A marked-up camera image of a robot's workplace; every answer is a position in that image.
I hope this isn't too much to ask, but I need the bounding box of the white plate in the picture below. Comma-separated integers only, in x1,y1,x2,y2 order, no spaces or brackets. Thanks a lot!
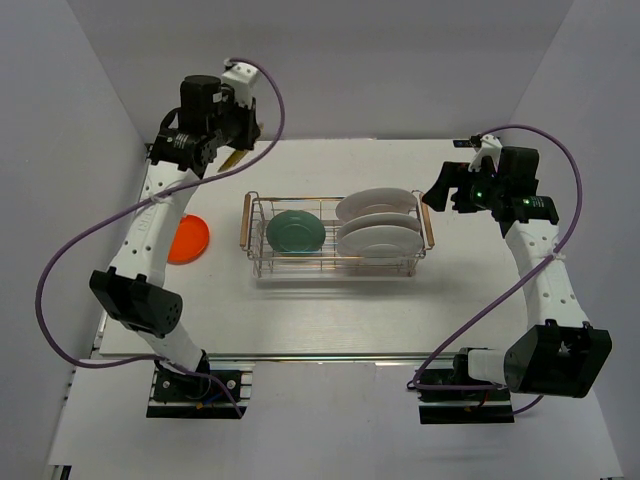
335,187,416,222
336,212,421,240
337,225,423,258

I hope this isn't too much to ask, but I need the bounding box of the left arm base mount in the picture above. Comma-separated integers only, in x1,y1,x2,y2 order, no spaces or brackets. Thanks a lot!
146,360,254,420

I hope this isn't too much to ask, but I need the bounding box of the yellow plate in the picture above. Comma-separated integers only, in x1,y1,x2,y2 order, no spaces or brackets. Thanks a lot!
217,121,264,173

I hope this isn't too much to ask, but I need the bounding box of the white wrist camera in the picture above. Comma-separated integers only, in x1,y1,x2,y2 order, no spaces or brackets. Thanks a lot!
221,59,260,109
468,134,503,172

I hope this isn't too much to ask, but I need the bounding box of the metal wire dish rack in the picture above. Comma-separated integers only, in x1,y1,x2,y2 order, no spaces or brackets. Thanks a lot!
240,190,435,269

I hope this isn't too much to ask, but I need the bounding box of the aluminium front rail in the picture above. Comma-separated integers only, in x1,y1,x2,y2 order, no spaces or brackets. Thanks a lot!
207,352,430,364

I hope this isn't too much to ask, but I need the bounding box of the white plate rear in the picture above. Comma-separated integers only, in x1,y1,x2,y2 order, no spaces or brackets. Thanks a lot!
335,187,416,222

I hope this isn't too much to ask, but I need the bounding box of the white plate front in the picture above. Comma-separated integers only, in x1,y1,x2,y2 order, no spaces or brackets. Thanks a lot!
337,225,423,258

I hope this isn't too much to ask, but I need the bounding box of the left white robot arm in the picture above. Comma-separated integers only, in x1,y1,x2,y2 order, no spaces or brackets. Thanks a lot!
90,63,259,399

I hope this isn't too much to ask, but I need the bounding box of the teal plate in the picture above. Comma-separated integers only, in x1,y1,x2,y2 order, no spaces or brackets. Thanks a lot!
266,210,326,255

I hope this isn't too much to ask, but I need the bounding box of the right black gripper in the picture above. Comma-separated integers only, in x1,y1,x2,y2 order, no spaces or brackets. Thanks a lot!
422,162,505,214

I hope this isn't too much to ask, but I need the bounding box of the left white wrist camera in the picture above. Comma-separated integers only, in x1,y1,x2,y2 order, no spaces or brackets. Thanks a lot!
221,59,260,109

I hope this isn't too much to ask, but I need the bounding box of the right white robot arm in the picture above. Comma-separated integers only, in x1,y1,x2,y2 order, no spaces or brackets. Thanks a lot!
422,147,612,399

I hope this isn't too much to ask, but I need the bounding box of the orange plate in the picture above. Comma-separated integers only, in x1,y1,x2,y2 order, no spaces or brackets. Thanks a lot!
167,214,210,265

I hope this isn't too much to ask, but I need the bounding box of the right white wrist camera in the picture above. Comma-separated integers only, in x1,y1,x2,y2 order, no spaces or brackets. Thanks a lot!
468,134,503,172

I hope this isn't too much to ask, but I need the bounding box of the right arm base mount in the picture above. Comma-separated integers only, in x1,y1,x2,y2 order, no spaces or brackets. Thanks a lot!
407,348,515,425

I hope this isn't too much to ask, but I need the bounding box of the white plate middle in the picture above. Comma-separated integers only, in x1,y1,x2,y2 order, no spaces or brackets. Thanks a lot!
336,212,421,240

